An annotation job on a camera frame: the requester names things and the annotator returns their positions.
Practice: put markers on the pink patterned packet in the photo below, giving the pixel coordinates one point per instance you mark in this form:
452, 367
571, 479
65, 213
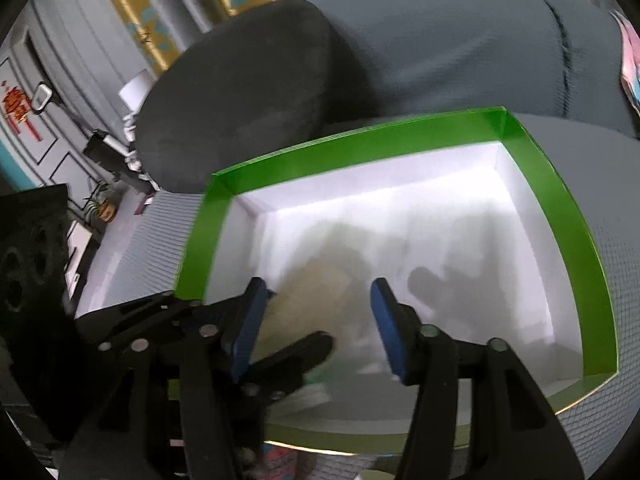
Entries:
629, 55

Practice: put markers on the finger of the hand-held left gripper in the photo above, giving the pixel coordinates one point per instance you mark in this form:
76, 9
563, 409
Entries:
295, 360
145, 312

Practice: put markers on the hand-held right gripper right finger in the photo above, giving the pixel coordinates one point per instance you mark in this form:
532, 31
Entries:
389, 330

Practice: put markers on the small purple tray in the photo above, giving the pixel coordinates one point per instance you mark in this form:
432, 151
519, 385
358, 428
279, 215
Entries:
145, 205

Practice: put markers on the black computer monitor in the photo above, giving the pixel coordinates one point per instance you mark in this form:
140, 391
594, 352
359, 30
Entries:
102, 145

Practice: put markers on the white lampshade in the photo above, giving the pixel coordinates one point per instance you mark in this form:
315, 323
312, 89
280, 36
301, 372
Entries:
136, 91

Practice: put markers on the red door ornament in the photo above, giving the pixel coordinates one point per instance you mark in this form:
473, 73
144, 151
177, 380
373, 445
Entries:
17, 105

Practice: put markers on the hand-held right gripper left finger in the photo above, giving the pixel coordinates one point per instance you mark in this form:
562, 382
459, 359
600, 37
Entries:
247, 330

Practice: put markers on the white low cabinet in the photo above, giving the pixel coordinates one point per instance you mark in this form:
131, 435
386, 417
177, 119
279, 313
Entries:
80, 255

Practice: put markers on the grey panelled door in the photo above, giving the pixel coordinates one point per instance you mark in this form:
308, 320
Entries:
30, 160

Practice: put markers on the blue-grey pillow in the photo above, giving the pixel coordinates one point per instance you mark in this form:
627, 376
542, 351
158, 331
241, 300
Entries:
450, 45

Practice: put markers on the dark grey cushion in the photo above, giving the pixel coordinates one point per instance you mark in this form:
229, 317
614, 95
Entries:
235, 95

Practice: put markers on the grey quilted mattress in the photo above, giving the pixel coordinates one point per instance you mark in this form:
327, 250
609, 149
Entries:
145, 245

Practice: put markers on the green cardboard box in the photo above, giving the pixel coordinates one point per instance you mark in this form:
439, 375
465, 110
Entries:
350, 155

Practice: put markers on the grey curtain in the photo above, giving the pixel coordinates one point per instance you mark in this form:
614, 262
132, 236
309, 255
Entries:
90, 45

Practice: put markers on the small potted plant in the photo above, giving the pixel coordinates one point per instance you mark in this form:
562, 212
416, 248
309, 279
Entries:
100, 205

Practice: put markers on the pile of clothes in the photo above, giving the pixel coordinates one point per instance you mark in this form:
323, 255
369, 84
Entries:
135, 155

